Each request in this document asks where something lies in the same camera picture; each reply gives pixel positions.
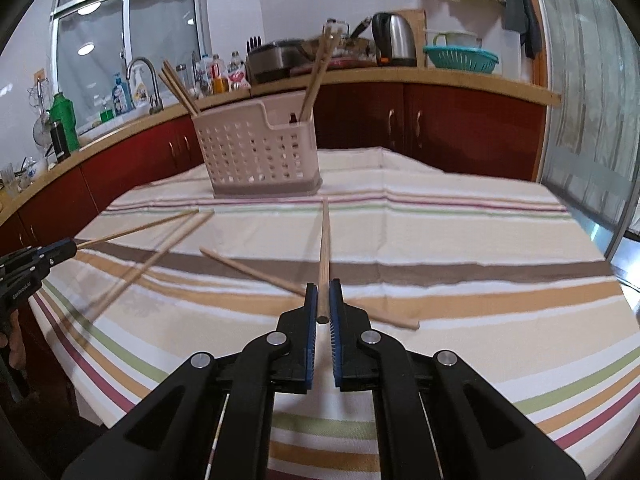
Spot steel kitchen faucet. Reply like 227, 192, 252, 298
126, 56, 164, 115

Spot wooden kitchen countertop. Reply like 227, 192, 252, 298
1, 67, 562, 222

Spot red kitchen cabinets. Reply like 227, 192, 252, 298
1, 82, 547, 254

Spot person left hand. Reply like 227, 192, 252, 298
1, 310, 26, 370

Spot black thermos flask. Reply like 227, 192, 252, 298
50, 120, 70, 162

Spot green thermos bottle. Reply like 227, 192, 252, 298
49, 92, 79, 152

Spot small green soap bottle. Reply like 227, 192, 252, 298
100, 100, 114, 124

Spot striped tablecloth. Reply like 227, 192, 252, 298
30, 148, 639, 477

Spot blue detergent bottle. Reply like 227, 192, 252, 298
112, 73, 131, 116

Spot white spray bottle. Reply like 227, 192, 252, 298
131, 64, 149, 108

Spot wooden chopstick in basket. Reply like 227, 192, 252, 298
298, 34, 331, 123
160, 70, 198, 117

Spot orange oil bottle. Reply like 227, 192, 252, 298
210, 54, 229, 94

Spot pink perforated utensil basket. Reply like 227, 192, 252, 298
192, 91, 322, 198

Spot window with curtain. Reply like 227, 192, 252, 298
51, 0, 210, 133

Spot red white seasoning bag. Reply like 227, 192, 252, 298
227, 51, 250, 91

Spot black knife block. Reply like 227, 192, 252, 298
245, 36, 262, 86

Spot black rice cooker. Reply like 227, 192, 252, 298
246, 39, 309, 86

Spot red induction cooker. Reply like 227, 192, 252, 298
290, 58, 376, 77

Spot steel wok with lid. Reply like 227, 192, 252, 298
322, 16, 376, 60

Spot teal plastic colander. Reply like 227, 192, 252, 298
423, 46, 499, 74

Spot steel electric kettle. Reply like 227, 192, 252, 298
371, 12, 418, 67

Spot wooden cutting board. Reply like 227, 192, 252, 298
396, 9, 426, 68

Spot dark hanging cloth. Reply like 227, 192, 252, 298
503, 0, 542, 60

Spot white mug green handle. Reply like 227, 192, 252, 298
433, 32, 482, 48

